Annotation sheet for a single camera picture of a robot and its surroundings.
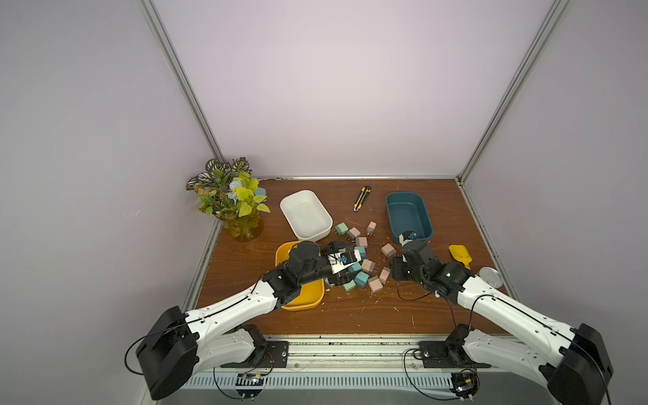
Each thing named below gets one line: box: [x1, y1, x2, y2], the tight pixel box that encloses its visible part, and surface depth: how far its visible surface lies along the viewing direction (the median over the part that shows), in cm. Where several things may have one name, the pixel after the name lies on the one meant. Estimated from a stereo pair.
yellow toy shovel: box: [448, 244, 473, 270], surface depth 96 cm
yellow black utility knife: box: [353, 185, 373, 212], surface depth 115 cm
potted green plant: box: [186, 157, 271, 242], surface depth 91 cm
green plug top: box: [332, 221, 349, 237], surface depth 102 cm
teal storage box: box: [386, 191, 434, 244], surface depth 108 cm
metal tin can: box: [479, 266, 504, 289], surface depth 85 cm
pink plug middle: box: [361, 259, 377, 275], surface depth 91 cm
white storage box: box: [280, 189, 334, 241], surface depth 108 cm
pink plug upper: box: [345, 226, 362, 243], surface depth 100 cm
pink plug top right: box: [366, 221, 378, 237], surface depth 102 cm
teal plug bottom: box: [354, 270, 370, 289], surface depth 87 cm
